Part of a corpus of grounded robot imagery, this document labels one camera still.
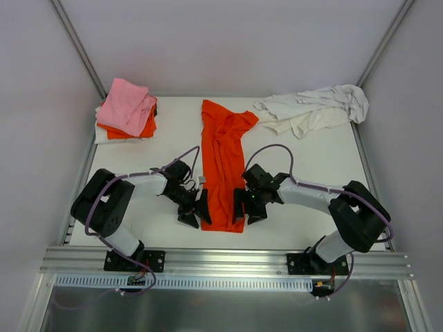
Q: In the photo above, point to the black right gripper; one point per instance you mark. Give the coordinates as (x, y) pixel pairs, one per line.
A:
(250, 204)

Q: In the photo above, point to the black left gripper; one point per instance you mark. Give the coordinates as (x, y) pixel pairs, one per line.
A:
(191, 206)

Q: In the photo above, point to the orange t shirt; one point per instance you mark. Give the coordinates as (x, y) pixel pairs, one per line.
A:
(124, 122)
(223, 163)

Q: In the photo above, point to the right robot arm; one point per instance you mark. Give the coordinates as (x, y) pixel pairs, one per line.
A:
(359, 218)

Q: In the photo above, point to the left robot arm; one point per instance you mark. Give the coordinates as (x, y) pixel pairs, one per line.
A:
(102, 204)

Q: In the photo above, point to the folded orange t shirt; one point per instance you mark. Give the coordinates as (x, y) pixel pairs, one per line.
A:
(124, 122)

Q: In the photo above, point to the crumpled white t shirt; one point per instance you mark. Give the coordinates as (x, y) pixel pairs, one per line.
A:
(304, 112)

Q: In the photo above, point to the folded pink t shirt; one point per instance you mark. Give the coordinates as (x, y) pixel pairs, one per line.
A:
(127, 94)

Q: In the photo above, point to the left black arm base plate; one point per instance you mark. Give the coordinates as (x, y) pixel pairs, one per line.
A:
(154, 259)

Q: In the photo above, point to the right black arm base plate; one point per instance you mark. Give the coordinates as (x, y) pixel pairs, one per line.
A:
(311, 264)

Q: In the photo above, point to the aluminium mounting rail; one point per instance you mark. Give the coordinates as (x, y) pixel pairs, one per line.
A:
(225, 263)

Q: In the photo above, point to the white slotted cable duct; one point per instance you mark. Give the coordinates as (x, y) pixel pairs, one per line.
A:
(186, 283)

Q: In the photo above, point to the right corner frame post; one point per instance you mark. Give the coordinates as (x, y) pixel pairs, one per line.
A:
(384, 42)

